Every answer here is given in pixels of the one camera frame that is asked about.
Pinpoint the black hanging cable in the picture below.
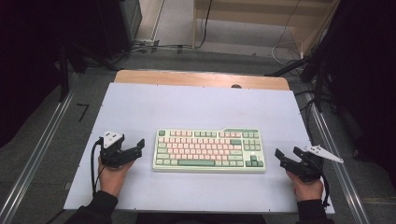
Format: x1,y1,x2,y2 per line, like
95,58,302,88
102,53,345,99
198,0,214,49

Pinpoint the black metal stand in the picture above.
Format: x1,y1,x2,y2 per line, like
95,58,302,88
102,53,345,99
58,43,71,102

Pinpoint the person's right hand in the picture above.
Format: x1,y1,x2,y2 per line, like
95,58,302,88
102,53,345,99
286,171,325,202

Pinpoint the black cabinet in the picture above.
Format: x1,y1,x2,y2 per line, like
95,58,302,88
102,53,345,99
96,0,143,60

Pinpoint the light wooden shelf unit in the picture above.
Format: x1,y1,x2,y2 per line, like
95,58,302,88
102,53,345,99
191,0,340,57

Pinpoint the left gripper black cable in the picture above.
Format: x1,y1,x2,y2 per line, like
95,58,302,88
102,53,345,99
90,138,106,195

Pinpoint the bundle of floor cables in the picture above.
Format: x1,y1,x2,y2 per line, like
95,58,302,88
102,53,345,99
115,38,194,63

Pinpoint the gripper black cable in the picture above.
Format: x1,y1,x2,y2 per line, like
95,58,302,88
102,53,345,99
90,138,106,195
318,172,331,208

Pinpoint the person's left hand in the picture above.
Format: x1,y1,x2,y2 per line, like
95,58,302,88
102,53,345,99
97,157,134,198

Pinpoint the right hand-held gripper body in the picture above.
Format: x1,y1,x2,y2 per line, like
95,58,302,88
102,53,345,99
288,145,345,183

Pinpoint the metal floor rail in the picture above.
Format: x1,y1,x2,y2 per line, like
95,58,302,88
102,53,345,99
0,90,76,224
306,92,372,224

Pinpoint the white table cover board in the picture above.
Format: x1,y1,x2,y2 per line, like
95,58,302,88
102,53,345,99
64,82,335,215

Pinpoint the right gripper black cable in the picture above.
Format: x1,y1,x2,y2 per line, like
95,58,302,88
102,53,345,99
318,172,331,208

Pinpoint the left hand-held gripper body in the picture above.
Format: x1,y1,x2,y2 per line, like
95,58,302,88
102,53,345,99
98,131,135,169

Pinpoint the green and pink keyboard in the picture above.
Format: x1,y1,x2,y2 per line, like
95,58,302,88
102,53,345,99
151,127,267,174

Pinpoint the dark curtain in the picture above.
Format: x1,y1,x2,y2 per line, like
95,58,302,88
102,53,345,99
0,0,106,148
323,0,396,188

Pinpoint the white floor cable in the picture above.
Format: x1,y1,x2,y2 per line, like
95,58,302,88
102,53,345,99
271,0,304,68

